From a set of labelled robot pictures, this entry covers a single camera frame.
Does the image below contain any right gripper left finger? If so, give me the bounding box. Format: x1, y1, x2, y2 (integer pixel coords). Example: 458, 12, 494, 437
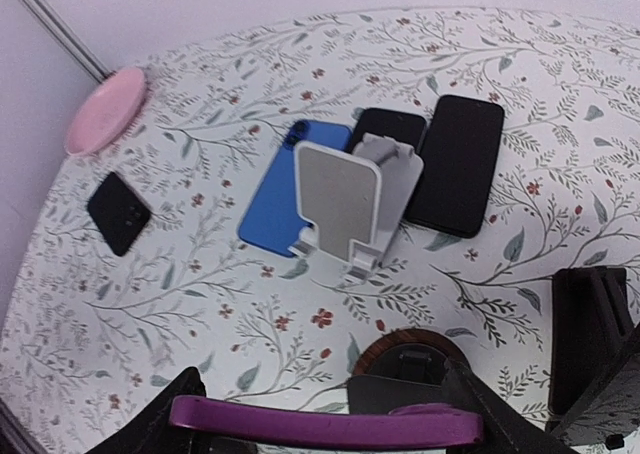
92, 367, 213, 454

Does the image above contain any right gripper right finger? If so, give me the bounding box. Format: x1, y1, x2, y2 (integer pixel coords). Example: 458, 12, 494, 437
442, 358, 575, 454

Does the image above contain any pink phone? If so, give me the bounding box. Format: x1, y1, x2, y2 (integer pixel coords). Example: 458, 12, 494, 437
169, 395, 484, 451

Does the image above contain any blue phone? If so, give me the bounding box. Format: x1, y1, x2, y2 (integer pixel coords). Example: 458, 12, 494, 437
237, 120, 351, 257

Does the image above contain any white grey phone stand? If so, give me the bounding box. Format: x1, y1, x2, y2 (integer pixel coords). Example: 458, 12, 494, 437
289, 133, 424, 283

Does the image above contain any black phone teal edge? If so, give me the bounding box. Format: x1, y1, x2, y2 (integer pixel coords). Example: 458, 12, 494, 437
346, 108, 427, 153

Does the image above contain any black upright phone stand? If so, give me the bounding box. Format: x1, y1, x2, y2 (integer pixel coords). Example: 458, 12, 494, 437
346, 328, 469, 415

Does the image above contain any pink plate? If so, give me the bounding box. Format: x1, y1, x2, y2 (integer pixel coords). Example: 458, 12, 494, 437
65, 67, 146, 156

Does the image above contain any left aluminium frame post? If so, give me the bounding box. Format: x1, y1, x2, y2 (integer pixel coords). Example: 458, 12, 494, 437
19, 0, 112, 82

